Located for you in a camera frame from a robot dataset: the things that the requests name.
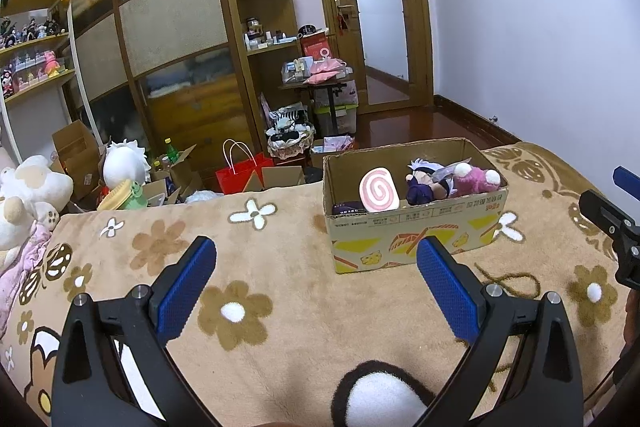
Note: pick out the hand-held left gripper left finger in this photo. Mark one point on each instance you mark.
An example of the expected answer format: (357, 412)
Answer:
(187, 287)

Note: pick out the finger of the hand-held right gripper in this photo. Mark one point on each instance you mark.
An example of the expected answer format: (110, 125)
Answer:
(627, 180)
(602, 213)

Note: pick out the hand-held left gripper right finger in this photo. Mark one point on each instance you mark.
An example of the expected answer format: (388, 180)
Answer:
(445, 292)

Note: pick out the printed cardboard box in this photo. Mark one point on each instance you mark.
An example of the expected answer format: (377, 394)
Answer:
(400, 232)

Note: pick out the white haired purple doll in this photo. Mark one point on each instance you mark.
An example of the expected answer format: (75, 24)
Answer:
(425, 188)

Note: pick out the pink bear plush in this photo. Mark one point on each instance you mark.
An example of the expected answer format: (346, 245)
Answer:
(475, 179)

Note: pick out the white pink swirl cushion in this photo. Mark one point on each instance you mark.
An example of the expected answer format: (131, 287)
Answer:
(378, 190)

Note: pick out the beige floral blanket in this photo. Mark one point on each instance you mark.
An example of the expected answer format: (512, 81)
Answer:
(280, 247)

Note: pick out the green frog toy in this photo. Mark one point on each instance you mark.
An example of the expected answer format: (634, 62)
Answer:
(136, 193)

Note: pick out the cardboard box with bottles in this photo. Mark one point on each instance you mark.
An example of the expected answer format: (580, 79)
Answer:
(180, 179)

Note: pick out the yellow toy stick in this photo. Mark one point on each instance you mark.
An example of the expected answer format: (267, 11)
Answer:
(114, 198)

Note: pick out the red gift bag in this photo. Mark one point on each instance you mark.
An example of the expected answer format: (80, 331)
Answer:
(240, 174)

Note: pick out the green bottle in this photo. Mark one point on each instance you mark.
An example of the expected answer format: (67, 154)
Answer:
(171, 151)

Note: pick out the white haired plush doll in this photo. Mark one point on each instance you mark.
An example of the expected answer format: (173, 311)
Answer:
(122, 164)

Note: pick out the open cardboard box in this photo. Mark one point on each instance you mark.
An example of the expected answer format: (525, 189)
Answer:
(277, 178)

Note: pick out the pink cloth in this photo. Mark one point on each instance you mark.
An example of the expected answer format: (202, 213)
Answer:
(20, 269)

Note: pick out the large brown carton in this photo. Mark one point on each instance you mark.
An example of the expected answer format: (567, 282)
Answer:
(75, 157)

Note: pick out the lace trimmed basket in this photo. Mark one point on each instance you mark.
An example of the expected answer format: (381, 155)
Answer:
(290, 145)

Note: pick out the cream brown patched plush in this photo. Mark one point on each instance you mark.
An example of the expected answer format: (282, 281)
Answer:
(30, 192)

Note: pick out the flat box on floor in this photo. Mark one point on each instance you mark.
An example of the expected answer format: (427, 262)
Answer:
(327, 146)

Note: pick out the black white striped cloth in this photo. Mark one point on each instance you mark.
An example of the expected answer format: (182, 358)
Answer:
(287, 119)

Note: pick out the clear storage bin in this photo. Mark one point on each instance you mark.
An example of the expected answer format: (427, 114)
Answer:
(340, 118)

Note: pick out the small folding table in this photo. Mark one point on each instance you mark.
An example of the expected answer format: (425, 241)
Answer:
(320, 85)

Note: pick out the pile of pink packets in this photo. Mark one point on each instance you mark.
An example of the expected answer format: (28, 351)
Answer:
(325, 69)

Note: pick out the wooden wardrobe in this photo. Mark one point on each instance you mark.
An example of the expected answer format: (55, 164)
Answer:
(165, 32)

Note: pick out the wooden corner shelf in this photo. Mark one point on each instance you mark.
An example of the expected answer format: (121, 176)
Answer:
(260, 7)

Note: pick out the wooden glass door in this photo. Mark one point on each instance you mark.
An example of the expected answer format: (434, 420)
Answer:
(375, 7)

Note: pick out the shelf of figurines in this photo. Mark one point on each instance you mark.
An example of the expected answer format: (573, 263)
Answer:
(30, 27)

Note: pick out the yellow wall shelf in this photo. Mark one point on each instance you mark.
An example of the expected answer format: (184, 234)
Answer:
(37, 79)

